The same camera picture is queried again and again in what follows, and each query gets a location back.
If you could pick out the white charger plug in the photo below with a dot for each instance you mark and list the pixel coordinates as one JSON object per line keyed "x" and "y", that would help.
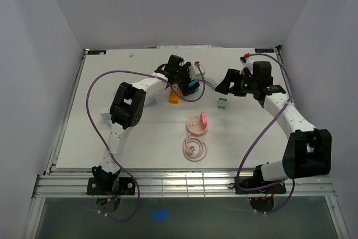
{"x": 105, "y": 114}

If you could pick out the blue plug adapter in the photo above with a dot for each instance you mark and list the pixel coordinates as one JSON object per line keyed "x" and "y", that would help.
{"x": 193, "y": 87}

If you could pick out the left black corner label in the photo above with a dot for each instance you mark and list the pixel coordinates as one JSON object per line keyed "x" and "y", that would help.
{"x": 96, "y": 52}

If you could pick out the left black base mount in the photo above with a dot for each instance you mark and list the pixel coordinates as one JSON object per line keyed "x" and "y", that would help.
{"x": 120, "y": 186}

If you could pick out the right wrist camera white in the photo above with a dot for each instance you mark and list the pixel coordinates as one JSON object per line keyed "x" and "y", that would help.
{"x": 247, "y": 63}

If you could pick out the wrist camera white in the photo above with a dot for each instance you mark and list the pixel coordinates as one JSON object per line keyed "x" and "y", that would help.
{"x": 196, "y": 71}
{"x": 247, "y": 63}

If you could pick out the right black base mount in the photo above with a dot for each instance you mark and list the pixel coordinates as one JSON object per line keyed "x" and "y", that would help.
{"x": 265, "y": 187}

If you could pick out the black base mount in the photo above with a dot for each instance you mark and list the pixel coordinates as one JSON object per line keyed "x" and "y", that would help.
{"x": 120, "y": 186}
{"x": 265, "y": 187}

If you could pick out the pink plug adapter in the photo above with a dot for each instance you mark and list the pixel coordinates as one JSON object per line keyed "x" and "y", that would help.
{"x": 203, "y": 120}

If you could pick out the green charger plug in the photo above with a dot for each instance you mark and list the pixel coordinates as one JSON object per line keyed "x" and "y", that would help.
{"x": 222, "y": 103}

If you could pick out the right black corner label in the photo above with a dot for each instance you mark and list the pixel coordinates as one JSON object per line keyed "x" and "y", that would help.
{"x": 264, "y": 50}

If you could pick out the pink round power socket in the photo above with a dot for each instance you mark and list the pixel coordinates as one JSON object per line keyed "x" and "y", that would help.
{"x": 193, "y": 126}

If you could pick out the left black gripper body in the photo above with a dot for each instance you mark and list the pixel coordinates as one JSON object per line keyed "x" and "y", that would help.
{"x": 183, "y": 78}

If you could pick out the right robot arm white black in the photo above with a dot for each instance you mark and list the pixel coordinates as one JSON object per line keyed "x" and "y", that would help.
{"x": 308, "y": 150}

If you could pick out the orange power strip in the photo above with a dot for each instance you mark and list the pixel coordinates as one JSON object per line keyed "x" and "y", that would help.
{"x": 173, "y": 97}

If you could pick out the aluminium frame rail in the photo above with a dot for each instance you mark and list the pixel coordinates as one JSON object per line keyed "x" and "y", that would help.
{"x": 197, "y": 184}

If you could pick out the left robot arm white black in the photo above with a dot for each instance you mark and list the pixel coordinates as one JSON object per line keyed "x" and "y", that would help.
{"x": 126, "y": 111}

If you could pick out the black corner label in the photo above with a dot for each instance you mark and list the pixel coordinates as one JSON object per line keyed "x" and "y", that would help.
{"x": 264, "y": 50}
{"x": 96, "y": 52}

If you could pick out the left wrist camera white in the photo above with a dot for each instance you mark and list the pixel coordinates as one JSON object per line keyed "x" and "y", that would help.
{"x": 196, "y": 71}

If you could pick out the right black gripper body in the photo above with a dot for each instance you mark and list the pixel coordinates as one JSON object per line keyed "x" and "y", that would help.
{"x": 243, "y": 84}

